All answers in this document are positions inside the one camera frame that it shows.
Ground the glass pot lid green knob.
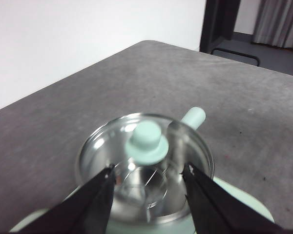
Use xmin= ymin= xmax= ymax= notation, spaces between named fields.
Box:
xmin=75 ymin=112 xmax=215 ymax=219

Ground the green pot with handle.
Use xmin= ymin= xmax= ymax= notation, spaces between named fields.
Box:
xmin=76 ymin=106 xmax=215 ymax=234

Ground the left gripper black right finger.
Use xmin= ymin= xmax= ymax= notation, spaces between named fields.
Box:
xmin=182 ymin=162 xmax=293 ymax=234

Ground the green breakfast machine base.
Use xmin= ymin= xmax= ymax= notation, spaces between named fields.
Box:
xmin=9 ymin=176 xmax=276 ymax=234

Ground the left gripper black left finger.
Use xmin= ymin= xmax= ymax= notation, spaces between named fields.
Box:
xmin=9 ymin=163 xmax=117 ymax=234

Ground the black metal frame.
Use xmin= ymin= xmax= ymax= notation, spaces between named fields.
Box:
xmin=199 ymin=0 xmax=260 ymax=67

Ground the grey curtain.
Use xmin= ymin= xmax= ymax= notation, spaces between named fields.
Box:
xmin=251 ymin=0 xmax=293 ymax=51

